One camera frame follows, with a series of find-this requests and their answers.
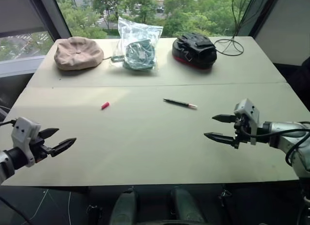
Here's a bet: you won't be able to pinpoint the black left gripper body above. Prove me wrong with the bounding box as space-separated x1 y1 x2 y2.
28 136 53 163

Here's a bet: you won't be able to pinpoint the dark rounded shape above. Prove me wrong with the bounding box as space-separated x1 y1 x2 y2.
109 189 138 225
170 187 205 224

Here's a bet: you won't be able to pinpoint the clear plastic bag with teal item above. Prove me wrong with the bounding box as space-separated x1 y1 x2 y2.
108 16 164 76

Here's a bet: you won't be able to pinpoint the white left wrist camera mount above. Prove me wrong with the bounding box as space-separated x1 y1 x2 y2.
11 117 42 168

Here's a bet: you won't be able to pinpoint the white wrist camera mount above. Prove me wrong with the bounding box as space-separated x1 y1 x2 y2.
11 117 42 168
233 98 260 146

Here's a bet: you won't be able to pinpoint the black pen with white tip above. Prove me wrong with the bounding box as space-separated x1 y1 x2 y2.
162 98 198 109

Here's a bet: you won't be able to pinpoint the beige beret hat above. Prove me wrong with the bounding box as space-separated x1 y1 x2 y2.
53 36 105 71

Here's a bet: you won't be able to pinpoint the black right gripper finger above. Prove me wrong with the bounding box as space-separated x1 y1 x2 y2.
203 132 235 146
212 114 237 124

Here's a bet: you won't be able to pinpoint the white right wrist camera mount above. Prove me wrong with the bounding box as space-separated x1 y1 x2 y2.
233 98 260 146

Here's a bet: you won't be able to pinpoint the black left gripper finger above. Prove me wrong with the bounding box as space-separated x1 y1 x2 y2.
38 128 60 140
49 137 77 158

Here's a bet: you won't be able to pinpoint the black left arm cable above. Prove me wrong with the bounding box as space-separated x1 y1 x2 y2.
0 105 16 126

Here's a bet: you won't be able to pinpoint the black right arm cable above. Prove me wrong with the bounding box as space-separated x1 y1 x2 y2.
249 121 310 167

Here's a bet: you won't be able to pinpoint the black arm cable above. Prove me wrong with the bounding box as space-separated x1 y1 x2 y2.
0 105 16 126
249 121 310 167

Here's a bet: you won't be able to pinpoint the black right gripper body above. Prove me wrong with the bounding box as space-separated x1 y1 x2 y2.
232 114 254 150

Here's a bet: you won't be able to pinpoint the black hanging cables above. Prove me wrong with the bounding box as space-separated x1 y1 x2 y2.
214 0 258 57

